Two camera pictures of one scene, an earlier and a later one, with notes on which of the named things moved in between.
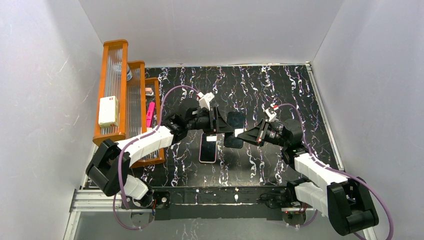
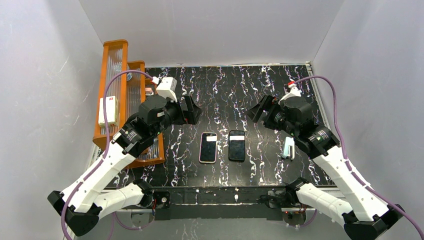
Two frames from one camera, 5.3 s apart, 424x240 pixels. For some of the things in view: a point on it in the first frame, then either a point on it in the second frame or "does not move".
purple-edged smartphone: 208,148 does not move
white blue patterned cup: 129,73 does not move
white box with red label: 108,112 does not move
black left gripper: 214,120 → 185,110
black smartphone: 236,120 → 237,146
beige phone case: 208,149 does not move
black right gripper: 261,132 → 267,111
